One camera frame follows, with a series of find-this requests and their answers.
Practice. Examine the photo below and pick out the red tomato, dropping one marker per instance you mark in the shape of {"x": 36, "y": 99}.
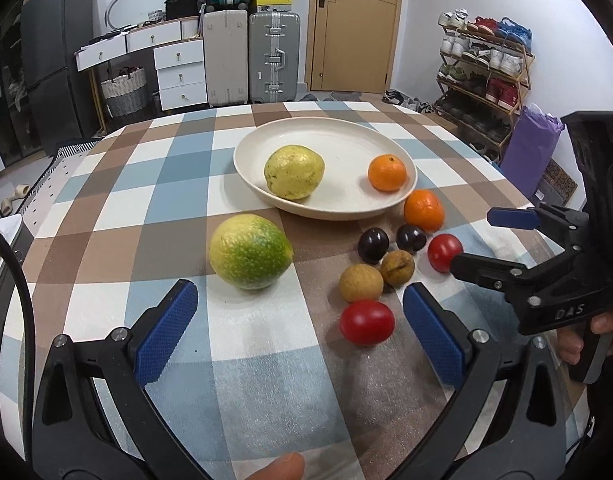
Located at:
{"x": 444, "y": 251}
{"x": 366, "y": 322}

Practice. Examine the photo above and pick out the grey slippers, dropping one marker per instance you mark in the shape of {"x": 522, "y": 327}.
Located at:
{"x": 311, "y": 97}

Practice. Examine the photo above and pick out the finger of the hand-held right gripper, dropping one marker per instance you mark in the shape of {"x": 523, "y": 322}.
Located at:
{"x": 481, "y": 267}
{"x": 511, "y": 216}

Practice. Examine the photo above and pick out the black storage box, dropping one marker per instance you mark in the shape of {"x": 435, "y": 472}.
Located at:
{"x": 184, "y": 10}

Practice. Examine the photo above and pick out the person's left hand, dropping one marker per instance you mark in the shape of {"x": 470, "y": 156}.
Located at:
{"x": 281, "y": 467}

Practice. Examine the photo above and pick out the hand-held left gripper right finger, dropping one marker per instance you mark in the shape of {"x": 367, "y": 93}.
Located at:
{"x": 434, "y": 335}

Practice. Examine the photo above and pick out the beige suitcase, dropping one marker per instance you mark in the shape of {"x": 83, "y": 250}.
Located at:
{"x": 225, "y": 55}

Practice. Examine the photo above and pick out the oval metal frame mirror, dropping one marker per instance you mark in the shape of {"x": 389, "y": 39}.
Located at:
{"x": 115, "y": 2}

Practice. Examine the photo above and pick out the checked tablecloth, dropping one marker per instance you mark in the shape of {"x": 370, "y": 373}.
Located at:
{"x": 161, "y": 170}

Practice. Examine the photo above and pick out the black refrigerator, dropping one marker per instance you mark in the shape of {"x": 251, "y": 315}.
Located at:
{"x": 56, "y": 60}

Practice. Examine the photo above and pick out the black white zigzag rug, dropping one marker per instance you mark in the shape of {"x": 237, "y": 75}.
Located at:
{"x": 74, "y": 150}

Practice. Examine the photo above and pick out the smooth brown longan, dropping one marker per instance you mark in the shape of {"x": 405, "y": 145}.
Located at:
{"x": 360, "y": 284}

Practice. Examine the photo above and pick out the dark glass wardrobe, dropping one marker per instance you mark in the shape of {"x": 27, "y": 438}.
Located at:
{"x": 4, "y": 85}

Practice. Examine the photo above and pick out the cream round plate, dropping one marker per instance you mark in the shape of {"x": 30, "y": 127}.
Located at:
{"x": 336, "y": 150}

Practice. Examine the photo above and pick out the green mottled citrus fruit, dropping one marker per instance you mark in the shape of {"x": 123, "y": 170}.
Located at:
{"x": 249, "y": 252}

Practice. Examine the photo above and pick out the patterned doormat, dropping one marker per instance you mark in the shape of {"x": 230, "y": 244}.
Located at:
{"x": 556, "y": 180}

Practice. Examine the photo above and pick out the small white basket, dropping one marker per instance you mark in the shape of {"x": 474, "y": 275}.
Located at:
{"x": 156, "y": 16}

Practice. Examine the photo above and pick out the silver suitcase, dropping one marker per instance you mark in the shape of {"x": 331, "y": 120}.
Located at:
{"x": 274, "y": 55}

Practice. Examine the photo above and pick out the person's right hand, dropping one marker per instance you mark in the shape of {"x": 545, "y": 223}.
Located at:
{"x": 570, "y": 349}

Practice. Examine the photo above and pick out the purple bag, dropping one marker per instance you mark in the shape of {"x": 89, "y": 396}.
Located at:
{"x": 528, "y": 155}

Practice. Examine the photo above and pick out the beige slippers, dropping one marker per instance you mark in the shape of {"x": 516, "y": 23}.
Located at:
{"x": 11, "y": 202}

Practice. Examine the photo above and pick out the yellowish green citrus fruit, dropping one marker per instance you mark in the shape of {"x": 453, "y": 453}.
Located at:
{"x": 294, "y": 172}

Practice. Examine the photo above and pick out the wooden shoe rack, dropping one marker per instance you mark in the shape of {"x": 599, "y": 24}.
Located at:
{"x": 523, "y": 77}

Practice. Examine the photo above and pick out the white drawer desk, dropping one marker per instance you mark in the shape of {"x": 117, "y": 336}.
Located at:
{"x": 179, "y": 55}

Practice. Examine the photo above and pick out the cracked brown longan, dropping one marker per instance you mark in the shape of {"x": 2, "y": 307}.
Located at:
{"x": 397, "y": 267}

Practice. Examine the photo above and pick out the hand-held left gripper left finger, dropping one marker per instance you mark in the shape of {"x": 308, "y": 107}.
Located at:
{"x": 169, "y": 330}

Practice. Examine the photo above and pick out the dark purple plum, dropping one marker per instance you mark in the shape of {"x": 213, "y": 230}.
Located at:
{"x": 411, "y": 237}
{"x": 373, "y": 246}

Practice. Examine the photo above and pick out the orange mandarin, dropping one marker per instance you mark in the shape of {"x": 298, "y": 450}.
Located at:
{"x": 424, "y": 209}
{"x": 387, "y": 174}

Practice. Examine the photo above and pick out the wooden door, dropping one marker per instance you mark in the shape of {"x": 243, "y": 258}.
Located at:
{"x": 356, "y": 35}

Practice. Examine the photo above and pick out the woven laundry basket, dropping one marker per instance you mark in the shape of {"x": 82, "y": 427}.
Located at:
{"x": 124, "y": 95}

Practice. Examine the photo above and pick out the yellow black shoe box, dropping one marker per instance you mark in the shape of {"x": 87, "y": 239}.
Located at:
{"x": 272, "y": 5}

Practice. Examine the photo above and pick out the pile of loose shoes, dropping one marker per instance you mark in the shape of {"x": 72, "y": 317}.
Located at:
{"x": 406, "y": 101}

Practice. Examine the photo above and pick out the group of racked shoes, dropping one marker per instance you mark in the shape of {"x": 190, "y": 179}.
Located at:
{"x": 501, "y": 62}

